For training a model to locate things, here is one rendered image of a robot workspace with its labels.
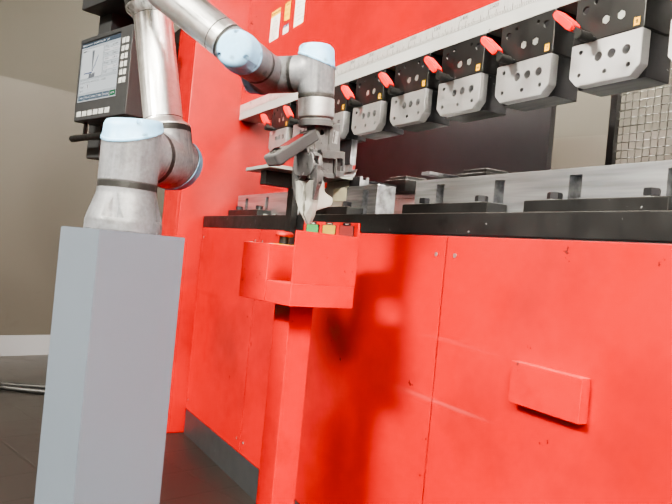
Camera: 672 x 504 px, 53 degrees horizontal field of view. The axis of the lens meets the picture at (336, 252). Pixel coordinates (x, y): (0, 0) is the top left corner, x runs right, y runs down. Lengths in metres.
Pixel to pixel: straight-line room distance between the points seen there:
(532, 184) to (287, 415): 0.69
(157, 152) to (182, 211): 1.36
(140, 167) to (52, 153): 3.08
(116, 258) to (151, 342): 0.18
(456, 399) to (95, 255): 0.73
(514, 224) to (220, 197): 1.76
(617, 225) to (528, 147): 1.13
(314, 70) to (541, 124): 0.96
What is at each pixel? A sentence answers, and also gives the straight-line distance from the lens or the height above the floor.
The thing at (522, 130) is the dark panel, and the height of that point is 1.21.
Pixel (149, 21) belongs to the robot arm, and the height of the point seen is 1.24.
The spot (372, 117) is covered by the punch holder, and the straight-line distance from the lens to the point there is 1.90.
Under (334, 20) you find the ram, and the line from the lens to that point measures 2.24.
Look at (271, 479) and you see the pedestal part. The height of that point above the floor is 0.29.
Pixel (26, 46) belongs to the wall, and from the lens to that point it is 4.50.
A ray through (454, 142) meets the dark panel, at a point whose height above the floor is 1.21.
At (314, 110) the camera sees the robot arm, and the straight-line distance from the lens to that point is 1.39.
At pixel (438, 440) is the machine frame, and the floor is 0.43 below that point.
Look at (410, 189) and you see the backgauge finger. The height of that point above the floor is 0.99.
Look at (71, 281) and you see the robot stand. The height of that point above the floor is 0.67.
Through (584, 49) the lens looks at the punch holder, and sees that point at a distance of 1.36.
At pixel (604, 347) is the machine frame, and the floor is 0.67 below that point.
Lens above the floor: 0.77
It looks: level
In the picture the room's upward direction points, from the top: 5 degrees clockwise
